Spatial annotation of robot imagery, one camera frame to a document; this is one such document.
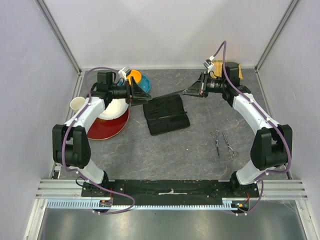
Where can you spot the silver thinning scissors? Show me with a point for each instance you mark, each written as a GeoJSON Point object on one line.
{"type": "Point", "coordinates": [231, 152]}

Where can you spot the black zipper tool case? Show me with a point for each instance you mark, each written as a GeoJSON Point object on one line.
{"type": "Point", "coordinates": [165, 114]}

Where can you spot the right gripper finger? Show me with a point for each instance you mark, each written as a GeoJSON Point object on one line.
{"type": "Point", "coordinates": [192, 92]}
{"type": "Point", "coordinates": [195, 87]}

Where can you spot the teal dotted plate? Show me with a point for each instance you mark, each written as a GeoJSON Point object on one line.
{"type": "Point", "coordinates": [144, 83]}

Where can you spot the orange bowl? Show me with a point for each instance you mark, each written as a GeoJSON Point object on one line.
{"type": "Point", "coordinates": [136, 75]}

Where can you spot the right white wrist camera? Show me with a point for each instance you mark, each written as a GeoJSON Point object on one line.
{"type": "Point", "coordinates": [209, 64]}

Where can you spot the black straight comb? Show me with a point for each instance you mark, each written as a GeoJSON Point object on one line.
{"type": "Point", "coordinates": [169, 94]}

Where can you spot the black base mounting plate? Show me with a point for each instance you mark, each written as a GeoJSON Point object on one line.
{"type": "Point", "coordinates": [181, 192]}

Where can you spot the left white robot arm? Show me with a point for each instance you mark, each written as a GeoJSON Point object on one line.
{"type": "Point", "coordinates": [70, 143]}

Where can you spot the woven bamboo basket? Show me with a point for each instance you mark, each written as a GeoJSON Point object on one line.
{"type": "Point", "coordinates": [218, 64]}

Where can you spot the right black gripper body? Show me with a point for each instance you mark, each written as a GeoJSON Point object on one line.
{"type": "Point", "coordinates": [215, 85]}

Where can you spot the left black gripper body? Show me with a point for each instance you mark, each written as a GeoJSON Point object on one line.
{"type": "Point", "coordinates": [122, 92]}

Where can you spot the cream yellow mug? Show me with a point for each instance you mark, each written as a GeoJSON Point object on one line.
{"type": "Point", "coordinates": [77, 103]}

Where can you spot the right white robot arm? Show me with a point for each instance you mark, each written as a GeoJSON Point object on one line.
{"type": "Point", "coordinates": [272, 144]}

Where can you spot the white paper plate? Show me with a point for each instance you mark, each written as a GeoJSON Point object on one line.
{"type": "Point", "coordinates": [115, 109]}

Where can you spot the red round plate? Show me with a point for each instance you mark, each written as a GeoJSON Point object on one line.
{"type": "Point", "coordinates": [105, 129]}

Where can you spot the silver scissors with black blades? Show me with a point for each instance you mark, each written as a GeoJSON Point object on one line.
{"type": "Point", "coordinates": [215, 135]}

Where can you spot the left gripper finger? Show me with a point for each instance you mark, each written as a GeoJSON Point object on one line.
{"type": "Point", "coordinates": [137, 92]}
{"type": "Point", "coordinates": [139, 101]}

